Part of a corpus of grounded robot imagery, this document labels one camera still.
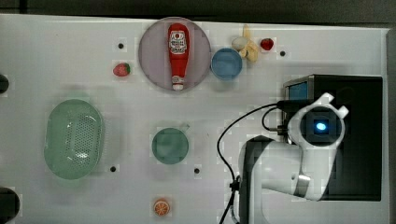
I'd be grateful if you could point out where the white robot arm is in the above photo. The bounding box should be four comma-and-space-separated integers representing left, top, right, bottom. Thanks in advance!
238, 92, 348, 224

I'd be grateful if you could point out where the teal green cup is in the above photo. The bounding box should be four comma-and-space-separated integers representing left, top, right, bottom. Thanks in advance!
151, 125, 190, 165

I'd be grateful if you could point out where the blue cup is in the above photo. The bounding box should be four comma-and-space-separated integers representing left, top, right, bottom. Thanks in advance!
211, 48, 243, 81

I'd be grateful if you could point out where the grey round plate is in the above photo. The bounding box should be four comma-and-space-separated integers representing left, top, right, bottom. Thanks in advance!
138, 17, 211, 91

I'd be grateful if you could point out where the red ketchup bottle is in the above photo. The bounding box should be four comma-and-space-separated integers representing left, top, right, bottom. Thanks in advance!
168, 23, 190, 91

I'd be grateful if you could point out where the peeled toy banana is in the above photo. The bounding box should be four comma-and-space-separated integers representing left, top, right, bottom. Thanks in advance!
232, 24, 259, 63

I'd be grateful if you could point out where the red toy strawberry left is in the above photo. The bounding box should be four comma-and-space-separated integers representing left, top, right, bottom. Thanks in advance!
113, 63, 131, 77

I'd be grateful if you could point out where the red toy strawberry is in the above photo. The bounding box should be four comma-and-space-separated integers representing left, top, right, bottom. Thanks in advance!
113, 63, 131, 77
261, 38, 275, 50

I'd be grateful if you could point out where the red toy strawberry right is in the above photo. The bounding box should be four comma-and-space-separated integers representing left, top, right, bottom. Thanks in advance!
261, 38, 275, 50

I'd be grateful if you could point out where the green perforated colander basket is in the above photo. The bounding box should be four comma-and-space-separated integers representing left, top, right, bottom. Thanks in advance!
44, 99, 105, 180

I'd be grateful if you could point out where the black round object left edge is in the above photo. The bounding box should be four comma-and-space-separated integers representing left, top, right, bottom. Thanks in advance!
0, 75, 9, 94

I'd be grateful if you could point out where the black cylinder cup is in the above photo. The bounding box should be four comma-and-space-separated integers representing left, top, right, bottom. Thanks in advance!
0, 188, 21, 224

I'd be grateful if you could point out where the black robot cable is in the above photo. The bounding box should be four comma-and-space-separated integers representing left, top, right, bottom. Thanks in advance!
217, 102, 289, 224

